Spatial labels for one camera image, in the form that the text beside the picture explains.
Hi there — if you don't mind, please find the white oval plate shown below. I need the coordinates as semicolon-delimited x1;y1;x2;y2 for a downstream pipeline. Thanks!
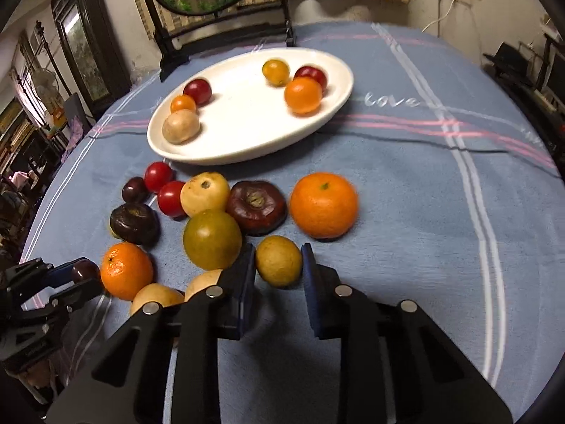
147;47;355;165

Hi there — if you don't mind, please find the large orange mandarin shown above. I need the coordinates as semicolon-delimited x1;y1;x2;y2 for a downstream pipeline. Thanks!
100;242;154;301

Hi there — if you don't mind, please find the dark purple grape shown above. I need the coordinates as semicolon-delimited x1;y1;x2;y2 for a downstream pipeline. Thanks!
121;177;149;204
71;259;101;284

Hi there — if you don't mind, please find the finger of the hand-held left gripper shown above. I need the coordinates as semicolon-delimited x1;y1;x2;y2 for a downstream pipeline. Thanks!
19;259;83;293
48;278;105;315

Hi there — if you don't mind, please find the small orange mandarin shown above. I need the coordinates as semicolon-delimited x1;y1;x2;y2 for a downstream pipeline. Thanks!
290;172;358;240

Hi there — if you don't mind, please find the pale spotted guava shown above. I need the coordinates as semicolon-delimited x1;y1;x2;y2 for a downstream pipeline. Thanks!
184;269;224;302

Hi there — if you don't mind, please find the white standing fan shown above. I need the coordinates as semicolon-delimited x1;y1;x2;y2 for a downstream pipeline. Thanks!
34;68;60;98

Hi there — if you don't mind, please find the smooth orange tomato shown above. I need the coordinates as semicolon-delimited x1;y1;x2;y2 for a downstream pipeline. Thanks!
284;77;323;116
170;95;197;114

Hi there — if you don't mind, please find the large dark red plum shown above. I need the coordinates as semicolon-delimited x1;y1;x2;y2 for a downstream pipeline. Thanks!
183;78;213;107

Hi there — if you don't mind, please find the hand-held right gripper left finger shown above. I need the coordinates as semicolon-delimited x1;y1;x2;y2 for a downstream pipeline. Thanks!
45;243;257;424

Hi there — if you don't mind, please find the brownish tan passion fruit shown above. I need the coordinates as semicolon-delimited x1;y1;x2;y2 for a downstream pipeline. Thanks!
131;283;185;316

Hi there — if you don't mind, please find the yellow-orange tomato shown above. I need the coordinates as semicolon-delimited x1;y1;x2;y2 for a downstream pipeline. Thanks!
262;59;291;87

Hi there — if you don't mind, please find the person's left hand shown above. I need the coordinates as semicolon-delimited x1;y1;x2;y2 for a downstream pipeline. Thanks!
17;357;59;404

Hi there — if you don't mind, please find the blue striped tablecloth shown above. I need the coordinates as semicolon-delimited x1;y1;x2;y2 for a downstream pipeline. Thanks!
20;21;561;424

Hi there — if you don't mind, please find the small dark red plum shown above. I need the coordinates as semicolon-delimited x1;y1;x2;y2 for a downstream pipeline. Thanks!
293;65;328;93

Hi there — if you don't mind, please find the large tan passion fruit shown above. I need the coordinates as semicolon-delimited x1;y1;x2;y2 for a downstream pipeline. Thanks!
161;109;201;145

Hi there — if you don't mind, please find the dark brown water chestnut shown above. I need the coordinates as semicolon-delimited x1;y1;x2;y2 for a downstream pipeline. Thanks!
109;203;160;246
226;181;289;236

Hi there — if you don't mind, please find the dark wood framed painting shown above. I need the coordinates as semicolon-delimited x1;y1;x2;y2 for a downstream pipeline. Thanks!
50;0;132;109

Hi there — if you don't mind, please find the green-brown plum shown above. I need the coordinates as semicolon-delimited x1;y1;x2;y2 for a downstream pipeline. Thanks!
183;210;243;271

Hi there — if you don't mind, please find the pale yellow guava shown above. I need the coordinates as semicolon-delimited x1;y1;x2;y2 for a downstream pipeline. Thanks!
180;172;231;218

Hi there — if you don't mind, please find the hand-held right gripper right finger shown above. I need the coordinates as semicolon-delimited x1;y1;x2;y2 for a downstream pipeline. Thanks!
301;243;515;424

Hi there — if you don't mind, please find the red cherry tomato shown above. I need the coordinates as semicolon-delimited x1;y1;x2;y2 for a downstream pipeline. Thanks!
144;161;174;193
157;181;187;218

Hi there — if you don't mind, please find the yellow-green longan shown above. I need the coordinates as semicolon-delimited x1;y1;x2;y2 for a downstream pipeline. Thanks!
255;235;303;288

